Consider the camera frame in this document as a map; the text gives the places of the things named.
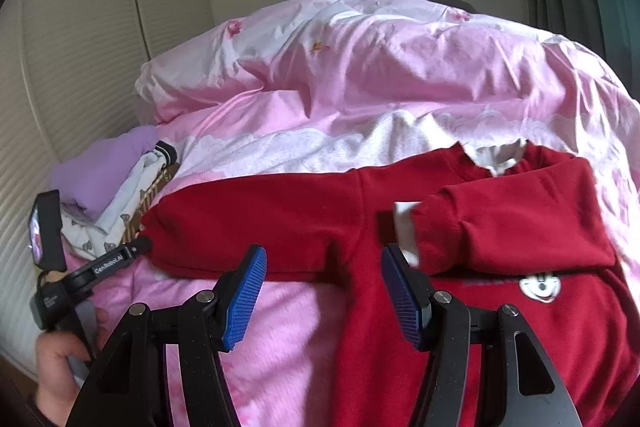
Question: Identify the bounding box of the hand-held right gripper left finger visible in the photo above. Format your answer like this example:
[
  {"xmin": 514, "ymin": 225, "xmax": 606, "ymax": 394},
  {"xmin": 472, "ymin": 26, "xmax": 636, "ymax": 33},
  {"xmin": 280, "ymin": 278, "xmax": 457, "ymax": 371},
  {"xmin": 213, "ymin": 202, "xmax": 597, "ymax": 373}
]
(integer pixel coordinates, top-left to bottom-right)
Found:
[{"xmin": 65, "ymin": 245, "xmax": 268, "ymax": 427}]

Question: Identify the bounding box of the brown patterned cloth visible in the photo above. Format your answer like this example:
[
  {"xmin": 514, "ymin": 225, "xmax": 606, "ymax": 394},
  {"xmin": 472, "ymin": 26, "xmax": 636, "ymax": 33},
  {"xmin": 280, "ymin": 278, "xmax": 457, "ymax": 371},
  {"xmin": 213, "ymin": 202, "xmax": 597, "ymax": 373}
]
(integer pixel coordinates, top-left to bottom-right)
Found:
[{"xmin": 120, "ymin": 163, "xmax": 180, "ymax": 244}]

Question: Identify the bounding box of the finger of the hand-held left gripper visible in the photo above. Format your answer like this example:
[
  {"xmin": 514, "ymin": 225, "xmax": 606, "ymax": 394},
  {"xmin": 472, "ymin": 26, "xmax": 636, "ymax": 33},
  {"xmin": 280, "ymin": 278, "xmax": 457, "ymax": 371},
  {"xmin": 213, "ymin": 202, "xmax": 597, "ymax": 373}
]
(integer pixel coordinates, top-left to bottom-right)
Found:
[{"xmin": 118, "ymin": 235, "xmax": 152, "ymax": 262}]

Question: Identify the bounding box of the white printed garment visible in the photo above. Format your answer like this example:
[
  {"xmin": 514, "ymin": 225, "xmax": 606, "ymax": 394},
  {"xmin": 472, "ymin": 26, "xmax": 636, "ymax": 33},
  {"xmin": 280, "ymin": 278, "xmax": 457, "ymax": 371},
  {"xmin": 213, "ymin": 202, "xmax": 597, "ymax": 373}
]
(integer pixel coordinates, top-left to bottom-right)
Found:
[{"xmin": 62, "ymin": 141, "xmax": 179, "ymax": 259}]

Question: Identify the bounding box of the purple folded garment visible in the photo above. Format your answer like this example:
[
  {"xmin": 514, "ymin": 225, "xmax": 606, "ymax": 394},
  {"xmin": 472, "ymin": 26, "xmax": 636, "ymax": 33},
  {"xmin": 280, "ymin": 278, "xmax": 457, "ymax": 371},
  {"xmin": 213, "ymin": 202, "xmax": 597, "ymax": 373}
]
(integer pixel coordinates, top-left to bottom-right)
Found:
[{"xmin": 48, "ymin": 127, "xmax": 161, "ymax": 226}]

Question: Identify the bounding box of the red sweater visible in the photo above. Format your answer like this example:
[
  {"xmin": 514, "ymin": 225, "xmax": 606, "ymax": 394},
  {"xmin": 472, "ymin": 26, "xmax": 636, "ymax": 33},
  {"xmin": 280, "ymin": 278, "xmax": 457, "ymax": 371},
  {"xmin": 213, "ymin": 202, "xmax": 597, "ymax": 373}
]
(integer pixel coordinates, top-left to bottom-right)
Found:
[{"xmin": 140, "ymin": 144, "xmax": 640, "ymax": 427}]

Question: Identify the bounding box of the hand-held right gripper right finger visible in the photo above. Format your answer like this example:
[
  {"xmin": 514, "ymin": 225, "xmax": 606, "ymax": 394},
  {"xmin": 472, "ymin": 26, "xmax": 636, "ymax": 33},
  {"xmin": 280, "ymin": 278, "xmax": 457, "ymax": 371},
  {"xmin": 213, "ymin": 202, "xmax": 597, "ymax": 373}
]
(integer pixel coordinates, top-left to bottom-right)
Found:
[{"xmin": 381, "ymin": 244, "xmax": 584, "ymax": 427}]

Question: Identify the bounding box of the grey headboard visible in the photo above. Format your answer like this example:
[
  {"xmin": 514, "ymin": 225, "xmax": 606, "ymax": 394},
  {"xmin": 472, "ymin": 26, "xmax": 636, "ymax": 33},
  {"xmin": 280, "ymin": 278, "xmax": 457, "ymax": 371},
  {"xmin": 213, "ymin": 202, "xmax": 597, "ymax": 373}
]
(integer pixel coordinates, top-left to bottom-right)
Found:
[{"xmin": 372, "ymin": 0, "xmax": 478, "ymax": 14}]

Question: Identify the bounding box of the person's left hand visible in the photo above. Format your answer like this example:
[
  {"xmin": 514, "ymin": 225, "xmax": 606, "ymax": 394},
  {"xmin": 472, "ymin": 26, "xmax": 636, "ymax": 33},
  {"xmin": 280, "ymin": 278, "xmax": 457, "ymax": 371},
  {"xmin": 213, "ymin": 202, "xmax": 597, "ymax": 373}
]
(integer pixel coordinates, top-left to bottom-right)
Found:
[{"xmin": 35, "ymin": 307, "xmax": 110, "ymax": 427}]

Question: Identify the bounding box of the pink floral duvet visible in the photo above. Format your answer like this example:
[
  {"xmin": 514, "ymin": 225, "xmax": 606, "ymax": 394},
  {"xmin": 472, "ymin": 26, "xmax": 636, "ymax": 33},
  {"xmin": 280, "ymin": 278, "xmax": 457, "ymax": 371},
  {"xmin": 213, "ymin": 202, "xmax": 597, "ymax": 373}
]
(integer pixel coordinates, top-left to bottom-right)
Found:
[{"xmin": 65, "ymin": 0, "xmax": 640, "ymax": 427}]

